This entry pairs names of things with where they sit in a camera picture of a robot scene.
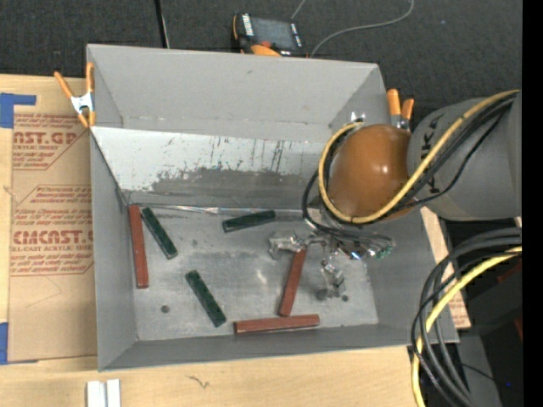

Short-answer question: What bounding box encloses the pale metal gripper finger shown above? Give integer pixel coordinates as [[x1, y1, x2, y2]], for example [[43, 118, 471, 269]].
[[319, 259, 348, 300], [268, 233, 309, 261]]

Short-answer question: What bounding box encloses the red-brown flat block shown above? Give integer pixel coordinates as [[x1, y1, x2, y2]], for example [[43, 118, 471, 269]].
[[232, 313, 322, 336], [127, 203, 151, 290], [277, 247, 308, 318]]

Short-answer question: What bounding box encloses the dark green flat block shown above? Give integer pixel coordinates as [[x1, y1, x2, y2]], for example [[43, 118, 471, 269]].
[[140, 206, 180, 261], [184, 269, 227, 329], [221, 209, 277, 234]]

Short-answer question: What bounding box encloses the grey metal bin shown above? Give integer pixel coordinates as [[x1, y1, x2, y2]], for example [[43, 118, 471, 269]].
[[86, 43, 462, 373]]

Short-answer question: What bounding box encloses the brown cardboard board red print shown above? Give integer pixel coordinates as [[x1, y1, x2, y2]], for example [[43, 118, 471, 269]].
[[0, 73, 473, 365]]

